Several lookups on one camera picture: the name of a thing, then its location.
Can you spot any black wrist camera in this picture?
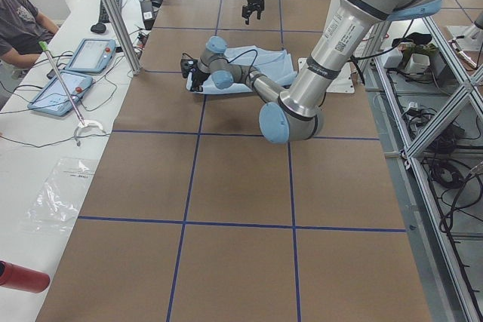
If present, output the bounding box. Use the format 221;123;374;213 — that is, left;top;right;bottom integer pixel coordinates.
180;57;198;79

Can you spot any blue teach pendant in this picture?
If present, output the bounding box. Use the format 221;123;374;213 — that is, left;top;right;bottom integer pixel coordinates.
27;70;93;117
65;38;116;74

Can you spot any aluminium frame rack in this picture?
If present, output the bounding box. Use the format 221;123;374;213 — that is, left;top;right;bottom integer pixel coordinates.
364;8;482;321

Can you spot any black keyboard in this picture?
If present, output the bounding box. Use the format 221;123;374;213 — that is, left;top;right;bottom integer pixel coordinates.
98;0;124;24

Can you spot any lower blue teach pendant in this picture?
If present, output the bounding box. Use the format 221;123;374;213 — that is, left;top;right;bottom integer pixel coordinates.
27;70;93;117

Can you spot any white square container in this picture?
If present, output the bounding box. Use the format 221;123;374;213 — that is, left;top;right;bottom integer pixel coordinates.
406;54;430;74

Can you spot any aluminium frame post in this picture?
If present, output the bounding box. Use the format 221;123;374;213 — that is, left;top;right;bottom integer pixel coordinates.
102;0;141;75

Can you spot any pink reacher grabber stick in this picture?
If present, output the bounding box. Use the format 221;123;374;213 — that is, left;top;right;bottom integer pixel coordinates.
39;41;107;147

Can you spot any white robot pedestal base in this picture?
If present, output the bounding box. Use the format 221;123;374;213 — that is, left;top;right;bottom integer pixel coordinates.
290;56;354;97

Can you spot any seated person grey shirt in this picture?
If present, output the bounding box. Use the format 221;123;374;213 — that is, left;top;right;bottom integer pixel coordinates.
1;0;60;69

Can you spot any clear plastic bag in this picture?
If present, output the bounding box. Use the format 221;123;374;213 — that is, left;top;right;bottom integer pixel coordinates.
20;158;99;235

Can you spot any black box with label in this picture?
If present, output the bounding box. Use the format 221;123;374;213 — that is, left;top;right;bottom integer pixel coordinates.
140;0;156;30

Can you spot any upper blue teach pendant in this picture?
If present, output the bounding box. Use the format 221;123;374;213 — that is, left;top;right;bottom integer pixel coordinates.
65;38;116;74

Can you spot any black computer mouse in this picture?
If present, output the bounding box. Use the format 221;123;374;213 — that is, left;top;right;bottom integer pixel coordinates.
90;23;106;34

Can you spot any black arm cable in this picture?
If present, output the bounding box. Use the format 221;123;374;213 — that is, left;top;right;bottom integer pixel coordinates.
182;48;261;74

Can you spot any white power strip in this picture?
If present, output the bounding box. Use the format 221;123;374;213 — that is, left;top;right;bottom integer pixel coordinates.
403;102;420;116

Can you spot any light blue button-up shirt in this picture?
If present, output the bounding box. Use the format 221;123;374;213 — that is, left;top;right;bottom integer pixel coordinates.
186;44;294;96

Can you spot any red cylindrical bottle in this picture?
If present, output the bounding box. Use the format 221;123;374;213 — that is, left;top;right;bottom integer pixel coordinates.
1;261;51;293

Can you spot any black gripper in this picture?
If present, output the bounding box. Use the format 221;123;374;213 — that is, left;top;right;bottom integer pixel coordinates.
191;66;208;92
241;0;265;25

